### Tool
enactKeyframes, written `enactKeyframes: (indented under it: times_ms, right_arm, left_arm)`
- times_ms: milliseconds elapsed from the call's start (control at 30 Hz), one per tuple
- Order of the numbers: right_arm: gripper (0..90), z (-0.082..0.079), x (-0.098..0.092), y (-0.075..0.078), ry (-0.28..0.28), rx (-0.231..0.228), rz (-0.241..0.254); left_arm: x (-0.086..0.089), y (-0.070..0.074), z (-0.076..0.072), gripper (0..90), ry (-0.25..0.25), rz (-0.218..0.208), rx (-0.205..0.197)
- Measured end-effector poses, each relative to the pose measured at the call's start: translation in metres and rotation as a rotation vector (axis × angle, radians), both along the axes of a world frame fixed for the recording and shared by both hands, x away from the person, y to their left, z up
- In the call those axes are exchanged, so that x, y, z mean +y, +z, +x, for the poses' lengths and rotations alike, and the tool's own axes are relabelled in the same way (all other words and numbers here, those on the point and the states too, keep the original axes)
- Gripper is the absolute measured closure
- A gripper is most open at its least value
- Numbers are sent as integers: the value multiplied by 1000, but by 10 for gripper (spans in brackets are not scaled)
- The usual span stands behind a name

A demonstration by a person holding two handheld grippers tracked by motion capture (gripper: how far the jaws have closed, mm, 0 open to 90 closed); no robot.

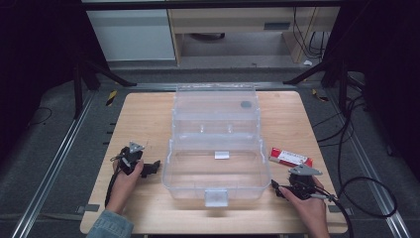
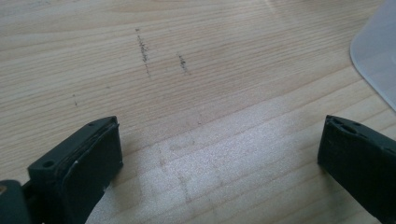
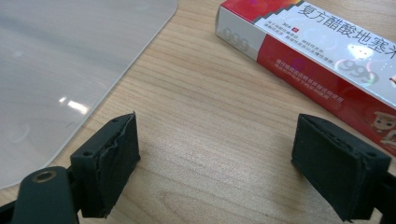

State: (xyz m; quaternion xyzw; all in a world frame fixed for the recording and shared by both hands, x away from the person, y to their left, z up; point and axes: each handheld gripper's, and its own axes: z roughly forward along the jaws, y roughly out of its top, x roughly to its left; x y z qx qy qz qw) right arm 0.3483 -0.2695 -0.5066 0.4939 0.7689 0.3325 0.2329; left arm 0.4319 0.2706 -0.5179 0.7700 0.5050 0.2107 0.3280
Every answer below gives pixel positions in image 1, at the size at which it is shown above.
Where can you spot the red and white carton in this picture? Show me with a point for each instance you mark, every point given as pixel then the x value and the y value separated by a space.
pixel 290 158

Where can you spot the black metal stand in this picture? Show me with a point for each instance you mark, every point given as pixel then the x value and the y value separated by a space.
pixel 78 89
pixel 341 82

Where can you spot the clear plastic storage box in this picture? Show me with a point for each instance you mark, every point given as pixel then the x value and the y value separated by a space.
pixel 216 172

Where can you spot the person's right hand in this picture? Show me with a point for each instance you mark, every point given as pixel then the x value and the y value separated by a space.
pixel 310 211

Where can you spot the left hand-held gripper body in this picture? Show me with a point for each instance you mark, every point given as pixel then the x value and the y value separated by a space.
pixel 131 158

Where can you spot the person's left hand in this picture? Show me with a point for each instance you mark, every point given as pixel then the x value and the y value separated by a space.
pixel 124 188

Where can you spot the wooden desk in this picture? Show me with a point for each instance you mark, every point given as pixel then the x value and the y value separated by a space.
pixel 231 20

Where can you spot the grey tape piece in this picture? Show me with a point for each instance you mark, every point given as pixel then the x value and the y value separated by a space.
pixel 88 208
pixel 335 209

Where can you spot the yellow and black tape strip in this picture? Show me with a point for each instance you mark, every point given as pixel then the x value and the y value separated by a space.
pixel 319 96
pixel 111 97

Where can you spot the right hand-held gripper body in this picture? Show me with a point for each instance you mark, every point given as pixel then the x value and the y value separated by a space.
pixel 302 183

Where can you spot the white cabinet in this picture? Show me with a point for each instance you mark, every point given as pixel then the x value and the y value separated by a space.
pixel 132 34

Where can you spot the small white scrap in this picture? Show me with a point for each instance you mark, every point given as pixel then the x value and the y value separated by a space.
pixel 307 62

